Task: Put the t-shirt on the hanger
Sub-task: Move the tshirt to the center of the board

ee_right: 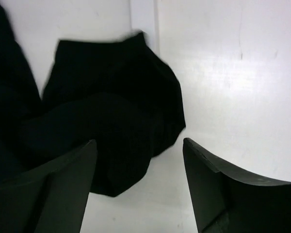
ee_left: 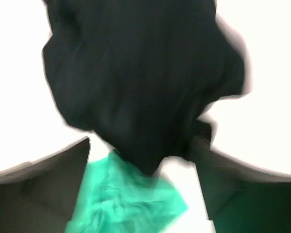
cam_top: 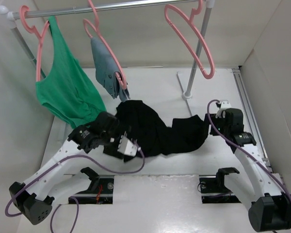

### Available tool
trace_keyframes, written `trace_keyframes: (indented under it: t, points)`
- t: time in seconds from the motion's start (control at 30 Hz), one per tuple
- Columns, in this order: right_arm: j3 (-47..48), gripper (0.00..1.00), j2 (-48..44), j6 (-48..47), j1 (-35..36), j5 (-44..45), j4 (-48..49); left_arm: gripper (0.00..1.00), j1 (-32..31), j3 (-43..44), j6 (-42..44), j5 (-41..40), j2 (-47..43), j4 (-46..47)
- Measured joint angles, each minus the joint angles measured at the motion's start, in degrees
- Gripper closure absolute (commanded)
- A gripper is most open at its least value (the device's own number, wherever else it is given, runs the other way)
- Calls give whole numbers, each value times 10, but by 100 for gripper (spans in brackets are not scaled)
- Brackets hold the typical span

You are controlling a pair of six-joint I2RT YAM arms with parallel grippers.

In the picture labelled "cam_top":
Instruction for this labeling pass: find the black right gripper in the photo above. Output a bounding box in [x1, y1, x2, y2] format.
[199, 113, 230, 136]

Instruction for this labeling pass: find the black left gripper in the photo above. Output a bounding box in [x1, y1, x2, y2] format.
[100, 124, 131, 158]

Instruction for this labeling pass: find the black t shirt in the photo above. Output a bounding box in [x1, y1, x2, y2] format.
[115, 100, 208, 157]

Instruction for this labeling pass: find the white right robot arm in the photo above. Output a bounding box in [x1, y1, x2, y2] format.
[205, 100, 291, 232]

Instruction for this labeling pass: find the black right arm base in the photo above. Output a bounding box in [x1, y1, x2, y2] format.
[197, 167, 240, 204]

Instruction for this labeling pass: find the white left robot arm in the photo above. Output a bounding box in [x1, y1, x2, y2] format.
[9, 112, 137, 225]

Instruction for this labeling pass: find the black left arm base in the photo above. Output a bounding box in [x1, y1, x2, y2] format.
[73, 167, 114, 204]

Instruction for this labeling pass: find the middle pink hanger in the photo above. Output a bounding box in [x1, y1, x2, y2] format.
[83, 0, 127, 89]

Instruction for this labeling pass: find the pink hanger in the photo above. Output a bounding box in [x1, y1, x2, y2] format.
[164, 0, 215, 80]
[83, 0, 127, 89]
[19, 5, 59, 82]

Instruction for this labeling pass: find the right pink hanger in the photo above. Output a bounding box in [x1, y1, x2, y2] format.
[164, 0, 215, 80]

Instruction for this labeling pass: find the left pink hanger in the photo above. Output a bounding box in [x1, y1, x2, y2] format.
[19, 5, 59, 82]

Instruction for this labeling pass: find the green tank top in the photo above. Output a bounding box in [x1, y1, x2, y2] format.
[36, 16, 106, 129]

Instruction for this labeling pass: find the blue denim garment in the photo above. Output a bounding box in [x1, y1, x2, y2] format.
[91, 37, 130, 102]

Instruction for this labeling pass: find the silver clothes rack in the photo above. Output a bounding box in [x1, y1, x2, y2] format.
[0, 0, 215, 99]

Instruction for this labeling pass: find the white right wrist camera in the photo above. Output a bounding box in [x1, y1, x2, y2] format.
[216, 100, 232, 115]

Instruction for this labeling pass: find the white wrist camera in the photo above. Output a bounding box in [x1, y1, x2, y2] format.
[216, 100, 232, 115]
[117, 135, 140, 157]

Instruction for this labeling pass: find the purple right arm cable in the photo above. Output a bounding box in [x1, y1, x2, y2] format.
[207, 99, 291, 233]

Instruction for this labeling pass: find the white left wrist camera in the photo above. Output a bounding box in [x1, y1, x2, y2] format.
[117, 135, 140, 157]

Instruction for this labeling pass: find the aluminium rail right side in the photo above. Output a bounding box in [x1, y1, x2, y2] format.
[232, 68, 273, 173]

